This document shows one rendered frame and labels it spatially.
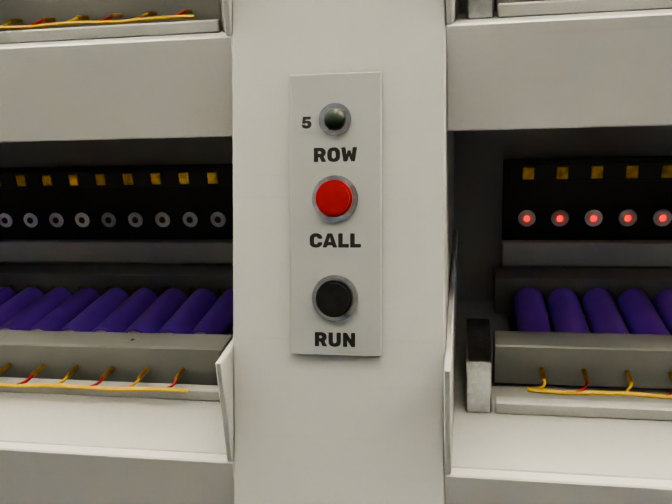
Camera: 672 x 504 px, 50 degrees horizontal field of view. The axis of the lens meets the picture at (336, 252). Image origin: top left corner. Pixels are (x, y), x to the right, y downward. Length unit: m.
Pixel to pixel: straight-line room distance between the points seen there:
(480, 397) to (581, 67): 0.16
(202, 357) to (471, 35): 0.21
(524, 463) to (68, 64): 0.27
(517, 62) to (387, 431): 0.17
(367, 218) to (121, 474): 0.17
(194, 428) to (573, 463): 0.18
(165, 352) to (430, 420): 0.15
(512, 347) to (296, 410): 0.12
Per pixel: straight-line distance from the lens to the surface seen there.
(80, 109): 0.37
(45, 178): 0.55
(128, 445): 0.37
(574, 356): 0.38
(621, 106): 0.33
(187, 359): 0.40
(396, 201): 0.31
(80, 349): 0.42
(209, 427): 0.37
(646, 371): 0.39
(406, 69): 0.32
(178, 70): 0.35
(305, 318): 0.32
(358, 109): 0.31
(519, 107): 0.32
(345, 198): 0.31
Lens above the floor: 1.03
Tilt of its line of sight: 1 degrees down
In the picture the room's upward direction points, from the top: straight up
